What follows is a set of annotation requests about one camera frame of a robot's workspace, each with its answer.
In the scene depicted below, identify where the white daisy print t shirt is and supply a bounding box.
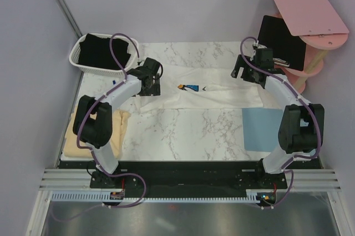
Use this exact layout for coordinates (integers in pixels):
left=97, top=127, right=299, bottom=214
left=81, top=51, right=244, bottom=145
left=134, top=64, right=263, bottom=113

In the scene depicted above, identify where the cream t shirt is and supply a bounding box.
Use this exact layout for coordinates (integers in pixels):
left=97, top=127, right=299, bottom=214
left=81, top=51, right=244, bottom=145
left=62, top=107, right=130, bottom=160

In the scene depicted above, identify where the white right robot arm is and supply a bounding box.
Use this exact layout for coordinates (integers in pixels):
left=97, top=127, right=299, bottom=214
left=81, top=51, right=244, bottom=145
left=231, top=48, right=324, bottom=188

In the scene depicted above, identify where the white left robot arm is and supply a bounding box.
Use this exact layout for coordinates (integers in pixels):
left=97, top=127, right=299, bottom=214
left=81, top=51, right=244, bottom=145
left=73, top=58, right=163, bottom=188

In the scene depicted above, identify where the black clipboard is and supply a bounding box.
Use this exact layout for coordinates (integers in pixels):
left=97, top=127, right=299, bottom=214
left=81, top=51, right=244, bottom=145
left=257, top=15, right=306, bottom=71

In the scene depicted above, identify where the light blue mat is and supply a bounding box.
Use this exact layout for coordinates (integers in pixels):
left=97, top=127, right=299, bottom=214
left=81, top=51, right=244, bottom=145
left=242, top=108, right=283, bottom=153

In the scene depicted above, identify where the black t shirt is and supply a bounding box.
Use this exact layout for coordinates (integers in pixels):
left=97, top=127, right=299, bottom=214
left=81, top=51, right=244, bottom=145
left=78, top=34, right=131, bottom=71

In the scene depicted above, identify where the pink tiered wooden shelf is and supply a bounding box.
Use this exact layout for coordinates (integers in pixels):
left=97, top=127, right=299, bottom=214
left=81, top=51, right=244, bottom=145
left=274, top=0, right=349, bottom=93

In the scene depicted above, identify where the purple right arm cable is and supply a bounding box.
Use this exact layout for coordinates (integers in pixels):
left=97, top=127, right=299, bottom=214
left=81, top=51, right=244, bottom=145
left=240, top=36, right=324, bottom=210

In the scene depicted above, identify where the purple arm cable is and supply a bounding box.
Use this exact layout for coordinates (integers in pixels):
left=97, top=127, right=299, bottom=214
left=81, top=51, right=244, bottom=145
left=51, top=33, right=148, bottom=223
left=240, top=36, right=324, bottom=210

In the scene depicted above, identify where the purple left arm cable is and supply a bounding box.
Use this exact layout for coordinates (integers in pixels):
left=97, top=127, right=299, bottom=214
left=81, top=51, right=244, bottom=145
left=51, top=33, right=148, bottom=223

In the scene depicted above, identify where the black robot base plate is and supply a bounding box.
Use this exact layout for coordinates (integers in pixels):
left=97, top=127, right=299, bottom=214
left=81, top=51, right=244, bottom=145
left=90, top=161, right=287, bottom=197

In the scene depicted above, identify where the white slotted cable duct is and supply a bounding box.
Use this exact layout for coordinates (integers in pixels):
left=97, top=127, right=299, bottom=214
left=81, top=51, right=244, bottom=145
left=50, top=190, right=276, bottom=203

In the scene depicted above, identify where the aluminium frame rail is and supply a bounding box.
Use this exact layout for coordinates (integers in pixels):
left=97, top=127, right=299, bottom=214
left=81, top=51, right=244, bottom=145
left=39, top=169, right=341, bottom=192

